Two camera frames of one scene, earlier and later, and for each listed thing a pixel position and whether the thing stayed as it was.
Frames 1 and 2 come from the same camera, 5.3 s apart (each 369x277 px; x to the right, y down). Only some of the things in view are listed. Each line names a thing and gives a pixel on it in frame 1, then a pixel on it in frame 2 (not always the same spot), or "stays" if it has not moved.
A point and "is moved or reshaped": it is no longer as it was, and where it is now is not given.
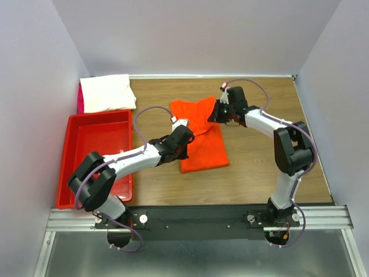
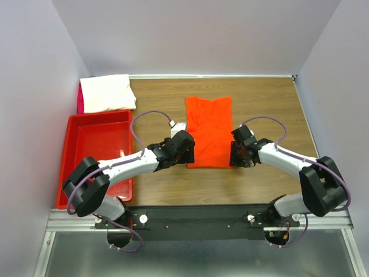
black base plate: (199, 223) stays
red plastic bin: (106, 133) stays
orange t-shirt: (206, 149) is moved or reshaped
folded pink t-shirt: (80, 101) stays
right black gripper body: (217, 112) -> (234, 154)
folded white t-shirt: (107, 93) stays
